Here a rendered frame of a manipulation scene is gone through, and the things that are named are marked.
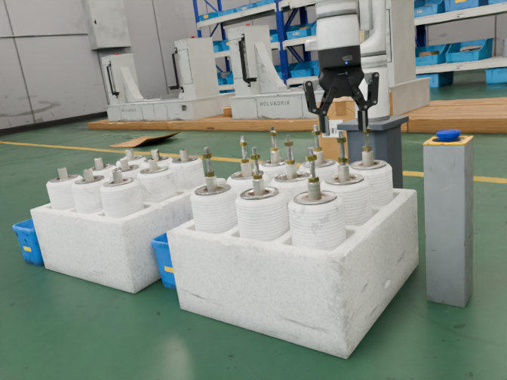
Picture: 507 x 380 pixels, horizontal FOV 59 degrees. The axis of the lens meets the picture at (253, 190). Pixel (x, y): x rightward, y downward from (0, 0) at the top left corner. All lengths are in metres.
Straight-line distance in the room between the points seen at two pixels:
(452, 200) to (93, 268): 0.85
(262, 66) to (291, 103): 0.51
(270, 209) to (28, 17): 6.88
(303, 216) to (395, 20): 2.36
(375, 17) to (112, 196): 0.79
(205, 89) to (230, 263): 3.56
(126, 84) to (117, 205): 4.34
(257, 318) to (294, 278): 0.14
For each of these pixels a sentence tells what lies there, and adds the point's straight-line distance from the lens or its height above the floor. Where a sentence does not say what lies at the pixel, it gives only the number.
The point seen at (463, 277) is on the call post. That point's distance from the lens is 0.93.
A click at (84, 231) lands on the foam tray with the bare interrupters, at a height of 0.14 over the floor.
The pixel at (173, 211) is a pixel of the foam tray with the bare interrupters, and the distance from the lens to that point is 1.17.
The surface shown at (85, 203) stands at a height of 0.20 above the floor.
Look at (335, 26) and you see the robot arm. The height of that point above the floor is 0.53.
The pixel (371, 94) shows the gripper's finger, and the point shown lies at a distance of 0.87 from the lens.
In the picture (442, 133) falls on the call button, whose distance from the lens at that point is 0.87.
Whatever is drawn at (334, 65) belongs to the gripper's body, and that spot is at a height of 0.47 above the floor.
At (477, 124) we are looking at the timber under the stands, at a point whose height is 0.05.
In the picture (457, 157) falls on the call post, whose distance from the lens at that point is 0.85.
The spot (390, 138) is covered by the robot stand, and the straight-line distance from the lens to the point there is 1.27.
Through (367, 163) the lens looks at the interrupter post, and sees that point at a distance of 0.98.
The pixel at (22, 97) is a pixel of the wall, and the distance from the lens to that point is 7.33.
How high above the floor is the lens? 0.48
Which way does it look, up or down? 15 degrees down
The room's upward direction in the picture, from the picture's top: 7 degrees counter-clockwise
